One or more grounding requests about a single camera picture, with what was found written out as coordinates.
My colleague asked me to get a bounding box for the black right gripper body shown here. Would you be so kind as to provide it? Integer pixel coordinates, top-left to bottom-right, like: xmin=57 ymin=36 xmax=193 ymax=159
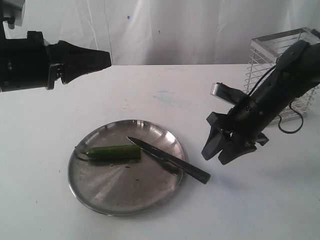
xmin=207 ymin=97 xmax=269 ymax=146

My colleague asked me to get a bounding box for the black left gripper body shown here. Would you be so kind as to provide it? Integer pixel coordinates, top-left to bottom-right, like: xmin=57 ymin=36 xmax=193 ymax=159
xmin=0 ymin=31 xmax=62 ymax=92

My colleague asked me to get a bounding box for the black handled knife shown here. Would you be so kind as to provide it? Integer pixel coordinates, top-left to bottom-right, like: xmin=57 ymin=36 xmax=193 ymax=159
xmin=127 ymin=136 xmax=211 ymax=184

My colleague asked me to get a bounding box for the green chili pepper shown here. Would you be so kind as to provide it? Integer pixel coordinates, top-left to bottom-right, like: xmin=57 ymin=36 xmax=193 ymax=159
xmin=74 ymin=145 xmax=142 ymax=160

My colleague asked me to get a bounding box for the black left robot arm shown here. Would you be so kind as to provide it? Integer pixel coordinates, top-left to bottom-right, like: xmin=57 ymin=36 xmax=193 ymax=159
xmin=0 ymin=26 xmax=112 ymax=92

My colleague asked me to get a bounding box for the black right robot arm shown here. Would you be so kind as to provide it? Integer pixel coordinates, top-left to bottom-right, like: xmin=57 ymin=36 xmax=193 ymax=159
xmin=201 ymin=40 xmax=320 ymax=165

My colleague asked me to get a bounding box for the white backdrop curtain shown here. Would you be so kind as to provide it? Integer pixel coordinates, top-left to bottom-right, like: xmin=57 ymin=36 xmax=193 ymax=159
xmin=4 ymin=0 xmax=320 ymax=65

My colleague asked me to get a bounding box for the round steel plate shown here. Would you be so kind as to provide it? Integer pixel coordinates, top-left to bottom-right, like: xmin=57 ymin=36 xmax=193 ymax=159
xmin=67 ymin=119 xmax=187 ymax=216

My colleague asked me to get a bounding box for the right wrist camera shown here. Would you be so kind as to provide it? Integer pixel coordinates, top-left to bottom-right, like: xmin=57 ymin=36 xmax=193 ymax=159
xmin=210 ymin=82 xmax=243 ymax=105

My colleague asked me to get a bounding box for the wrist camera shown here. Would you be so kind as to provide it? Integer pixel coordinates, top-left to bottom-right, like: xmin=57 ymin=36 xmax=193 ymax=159
xmin=210 ymin=82 xmax=243 ymax=105
xmin=0 ymin=0 xmax=26 ymax=30

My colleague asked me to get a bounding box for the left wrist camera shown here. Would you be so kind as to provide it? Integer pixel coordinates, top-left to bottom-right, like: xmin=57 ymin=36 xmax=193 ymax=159
xmin=0 ymin=0 xmax=26 ymax=30

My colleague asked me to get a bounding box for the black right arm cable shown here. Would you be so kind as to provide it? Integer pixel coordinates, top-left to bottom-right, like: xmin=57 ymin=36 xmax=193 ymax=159
xmin=246 ymin=67 xmax=305 ymax=135

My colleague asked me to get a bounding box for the wire metal utensil holder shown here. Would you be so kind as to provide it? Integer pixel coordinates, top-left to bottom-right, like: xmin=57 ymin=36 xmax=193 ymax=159
xmin=243 ymin=27 xmax=320 ymax=122

